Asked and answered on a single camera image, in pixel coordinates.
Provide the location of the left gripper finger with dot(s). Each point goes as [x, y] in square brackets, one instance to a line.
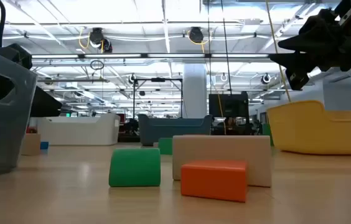
[44, 105]

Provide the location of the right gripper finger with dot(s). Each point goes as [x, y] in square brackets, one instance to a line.
[300, 43]
[297, 67]

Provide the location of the blue block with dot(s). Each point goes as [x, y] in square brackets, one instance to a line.
[44, 145]

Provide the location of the large green rounded block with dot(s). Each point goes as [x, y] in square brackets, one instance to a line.
[135, 168]

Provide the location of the red crate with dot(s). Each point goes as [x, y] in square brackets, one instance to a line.
[31, 130]

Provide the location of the white plastic bin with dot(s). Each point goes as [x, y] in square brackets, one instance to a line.
[79, 132]

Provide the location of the grey plastic bin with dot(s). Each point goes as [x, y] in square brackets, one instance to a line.
[1, 140]

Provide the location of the yellow plastic bin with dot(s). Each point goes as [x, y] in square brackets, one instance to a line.
[312, 133]

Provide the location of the green rectangular block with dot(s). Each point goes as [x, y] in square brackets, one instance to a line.
[267, 133]

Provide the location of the black monitor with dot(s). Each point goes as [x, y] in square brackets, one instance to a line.
[228, 105]

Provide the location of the long ceiling light strip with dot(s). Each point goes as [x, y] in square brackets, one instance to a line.
[116, 56]

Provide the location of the white pillar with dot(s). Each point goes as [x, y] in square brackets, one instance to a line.
[195, 93]

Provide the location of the large beige block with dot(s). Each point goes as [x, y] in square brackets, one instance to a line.
[222, 147]

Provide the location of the tiny beige block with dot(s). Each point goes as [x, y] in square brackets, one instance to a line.
[156, 145]

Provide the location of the small green block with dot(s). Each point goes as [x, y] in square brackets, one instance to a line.
[165, 146]

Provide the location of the blue-grey plastic bin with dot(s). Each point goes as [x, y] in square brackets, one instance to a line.
[175, 129]

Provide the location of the orange rectangular block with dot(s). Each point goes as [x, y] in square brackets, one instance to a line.
[214, 180]

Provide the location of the black frame rig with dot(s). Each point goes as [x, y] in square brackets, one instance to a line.
[158, 79]

